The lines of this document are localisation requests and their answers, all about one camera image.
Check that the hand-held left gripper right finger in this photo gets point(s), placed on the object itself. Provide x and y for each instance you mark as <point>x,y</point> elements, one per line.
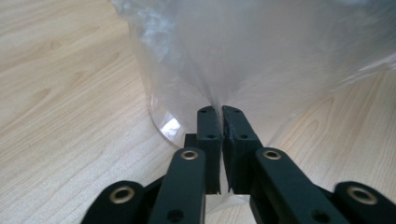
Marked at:
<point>239,149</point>

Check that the clear plastic bag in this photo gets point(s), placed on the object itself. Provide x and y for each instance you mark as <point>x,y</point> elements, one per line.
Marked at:
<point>168,127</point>
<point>249,46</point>

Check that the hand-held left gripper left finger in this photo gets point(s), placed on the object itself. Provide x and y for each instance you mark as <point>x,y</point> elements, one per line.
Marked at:
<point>213,143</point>

